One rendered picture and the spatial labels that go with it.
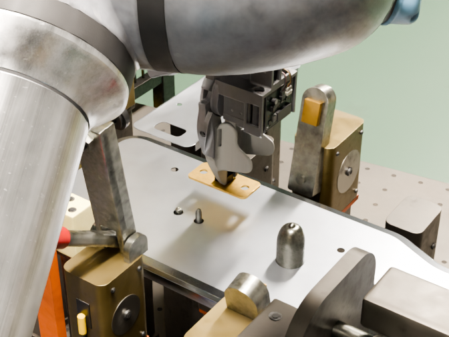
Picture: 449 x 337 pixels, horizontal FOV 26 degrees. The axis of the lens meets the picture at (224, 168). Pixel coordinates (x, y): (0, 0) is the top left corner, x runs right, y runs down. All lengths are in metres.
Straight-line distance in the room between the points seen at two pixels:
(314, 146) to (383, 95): 2.30
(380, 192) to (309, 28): 1.26
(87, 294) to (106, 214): 0.08
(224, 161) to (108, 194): 0.20
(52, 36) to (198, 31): 0.07
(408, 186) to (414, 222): 0.58
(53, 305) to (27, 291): 0.69
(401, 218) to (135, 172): 0.33
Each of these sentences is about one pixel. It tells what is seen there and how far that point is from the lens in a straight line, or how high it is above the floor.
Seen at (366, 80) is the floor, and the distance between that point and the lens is 3.57.
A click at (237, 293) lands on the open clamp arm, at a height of 1.10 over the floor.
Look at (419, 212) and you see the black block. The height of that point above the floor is 0.99.
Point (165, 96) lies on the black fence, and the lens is 2.00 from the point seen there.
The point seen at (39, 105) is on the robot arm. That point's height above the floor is 1.46.
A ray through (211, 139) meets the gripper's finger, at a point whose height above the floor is 1.11.
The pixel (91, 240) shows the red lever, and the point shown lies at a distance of 0.97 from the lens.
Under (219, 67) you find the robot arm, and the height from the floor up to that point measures 1.46.
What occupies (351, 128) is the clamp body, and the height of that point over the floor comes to 1.05.
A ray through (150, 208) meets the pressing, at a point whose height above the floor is 1.00.
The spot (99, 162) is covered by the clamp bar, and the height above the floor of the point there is 1.18.
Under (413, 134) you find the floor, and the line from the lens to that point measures 3.27.
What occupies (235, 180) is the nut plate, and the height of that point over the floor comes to 1.03.
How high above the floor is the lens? 1.68
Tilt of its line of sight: 34 degrees down
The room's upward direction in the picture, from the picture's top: straight up
